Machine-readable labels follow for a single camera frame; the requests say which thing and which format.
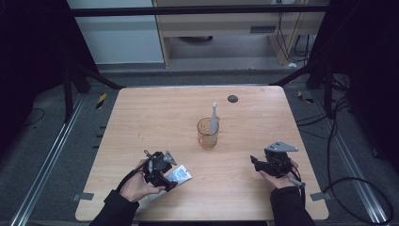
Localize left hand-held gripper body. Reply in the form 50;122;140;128
142;149;178;186

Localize person's right hand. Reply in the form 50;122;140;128
258;159;299;190

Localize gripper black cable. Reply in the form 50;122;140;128
289;166;308;209
116;157;152;193

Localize person's left hand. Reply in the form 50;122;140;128
119;159;167;203

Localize yellow black floor tape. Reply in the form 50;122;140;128
95;92;108;110
296;89;315;105

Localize black cables under desk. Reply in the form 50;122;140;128
275;11;312;65

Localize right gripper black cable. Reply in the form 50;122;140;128
289;166;308;209

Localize black horizontal frame bar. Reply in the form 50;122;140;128
66;4;331;18

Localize grey table bracket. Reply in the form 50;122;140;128
309;191;332;202
72;191;95;202

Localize black looped floor cable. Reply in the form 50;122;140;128
322;97;395;226

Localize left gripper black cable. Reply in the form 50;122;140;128
116;157;152;193

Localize aluminium floor rail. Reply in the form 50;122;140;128
312;89;391;226
8;93;87;226

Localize black curtain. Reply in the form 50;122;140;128
0;0;97;152
309;0;399;173

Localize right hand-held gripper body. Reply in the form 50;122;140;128
263;140;299;179

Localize black metal stand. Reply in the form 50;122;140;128
63;59;125;123
270;57;334;118

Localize white cabinet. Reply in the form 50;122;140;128
66;0;166;66

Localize thin black floor cable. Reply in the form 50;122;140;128
24;107;45;127

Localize clear glass beaker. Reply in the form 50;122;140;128
196;117;221;151

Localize white toothpaste tube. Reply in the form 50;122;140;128
147;164;193;202

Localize wooden desk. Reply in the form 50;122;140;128
152;0;327;69

